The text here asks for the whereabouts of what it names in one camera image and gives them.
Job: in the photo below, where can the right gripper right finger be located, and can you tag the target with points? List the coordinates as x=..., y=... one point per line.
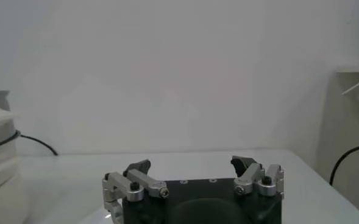
x=249, y=178

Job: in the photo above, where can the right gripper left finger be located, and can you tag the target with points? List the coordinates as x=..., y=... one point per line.
x=142, y=181

